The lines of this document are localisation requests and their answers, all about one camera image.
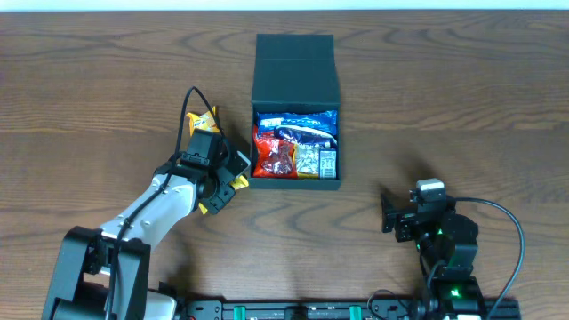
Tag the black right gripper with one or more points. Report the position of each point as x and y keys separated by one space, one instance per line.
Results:
x=406 y=221

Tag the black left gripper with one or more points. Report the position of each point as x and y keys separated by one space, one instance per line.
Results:
x=227 y=191

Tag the yellow orange snack packet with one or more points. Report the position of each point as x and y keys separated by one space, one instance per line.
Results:
x=241 y=181

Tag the red Hacks candy bag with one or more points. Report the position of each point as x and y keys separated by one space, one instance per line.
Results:
x=275 y=158

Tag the small yellow candy packet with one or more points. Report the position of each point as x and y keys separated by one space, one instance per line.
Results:
x=204 y=122

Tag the long blue snack bar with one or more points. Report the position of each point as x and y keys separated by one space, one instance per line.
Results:
x=323 y=121

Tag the yellow Hacks candy bag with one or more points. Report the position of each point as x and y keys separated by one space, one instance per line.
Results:
x=306 y=159

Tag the dark blue Cadbury chocolate bar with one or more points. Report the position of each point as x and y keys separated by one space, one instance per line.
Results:
x=305 y=135

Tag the small dark blue box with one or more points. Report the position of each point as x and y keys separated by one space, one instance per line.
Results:
x=327 y=164

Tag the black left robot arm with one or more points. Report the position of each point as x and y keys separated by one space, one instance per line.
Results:
x=102 y=273

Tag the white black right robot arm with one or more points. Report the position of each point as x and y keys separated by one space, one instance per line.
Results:
x=447 y=246

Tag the dark green open box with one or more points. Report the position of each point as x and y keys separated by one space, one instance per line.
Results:
x=296 y=74

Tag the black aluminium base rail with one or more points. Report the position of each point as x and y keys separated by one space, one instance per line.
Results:
x=331 y=310

